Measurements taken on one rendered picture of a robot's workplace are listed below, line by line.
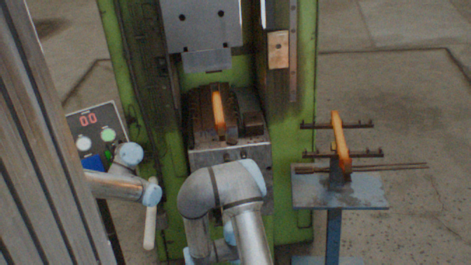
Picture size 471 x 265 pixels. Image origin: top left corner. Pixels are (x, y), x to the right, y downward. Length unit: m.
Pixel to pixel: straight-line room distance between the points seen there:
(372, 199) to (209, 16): 1.02
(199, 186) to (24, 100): 0.69
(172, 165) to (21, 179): 1.69
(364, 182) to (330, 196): 0.18
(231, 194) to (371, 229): 1.80
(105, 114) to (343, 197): 1.06
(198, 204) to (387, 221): 1.92
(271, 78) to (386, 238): 1.30
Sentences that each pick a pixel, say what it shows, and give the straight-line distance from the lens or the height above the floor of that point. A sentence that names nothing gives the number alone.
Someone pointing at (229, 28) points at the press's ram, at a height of 1.44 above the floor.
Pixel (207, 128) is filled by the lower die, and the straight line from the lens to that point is 2.03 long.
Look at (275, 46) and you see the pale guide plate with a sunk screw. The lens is 2.02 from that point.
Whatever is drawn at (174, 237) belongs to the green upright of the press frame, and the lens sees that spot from 2.67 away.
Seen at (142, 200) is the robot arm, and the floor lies 1.13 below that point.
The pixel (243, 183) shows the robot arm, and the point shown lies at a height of 1.29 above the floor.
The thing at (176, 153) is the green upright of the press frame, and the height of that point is 0.77.
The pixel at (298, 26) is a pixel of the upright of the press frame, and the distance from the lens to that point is 2.03.
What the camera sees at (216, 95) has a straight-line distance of 2.24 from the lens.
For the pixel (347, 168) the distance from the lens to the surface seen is 1.73.
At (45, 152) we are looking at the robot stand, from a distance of 0.70.
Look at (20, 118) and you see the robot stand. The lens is 0.65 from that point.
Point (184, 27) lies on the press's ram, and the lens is 1.81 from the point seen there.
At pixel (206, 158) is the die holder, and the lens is 2.05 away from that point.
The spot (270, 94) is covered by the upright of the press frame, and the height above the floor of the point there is 1.05.
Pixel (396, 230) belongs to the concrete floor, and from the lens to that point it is 2.98.
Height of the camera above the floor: 2.10
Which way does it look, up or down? 34 degrees down
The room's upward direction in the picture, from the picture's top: 5 degrees counter-clockwise
